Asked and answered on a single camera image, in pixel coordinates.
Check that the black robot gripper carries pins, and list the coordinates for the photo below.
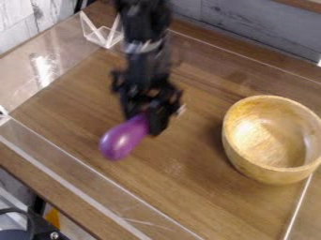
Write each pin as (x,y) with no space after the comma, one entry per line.
(144,87)

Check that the purple toy eggplant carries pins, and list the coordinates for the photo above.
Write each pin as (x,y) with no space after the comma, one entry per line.
(123,137)

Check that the brown wooden bowl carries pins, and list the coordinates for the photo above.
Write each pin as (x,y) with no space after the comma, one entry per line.
(271,139)

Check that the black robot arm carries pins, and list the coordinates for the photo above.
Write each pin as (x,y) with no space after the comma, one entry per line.
(146,20)

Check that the clear acrylic tray walls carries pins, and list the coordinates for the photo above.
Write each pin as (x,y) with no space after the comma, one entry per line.
(174,190)

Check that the black clamp with screw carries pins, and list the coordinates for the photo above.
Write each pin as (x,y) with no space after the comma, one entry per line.
(41,230)

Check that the clear acrylic corner bracket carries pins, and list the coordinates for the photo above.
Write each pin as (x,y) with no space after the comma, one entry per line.
(103,36)

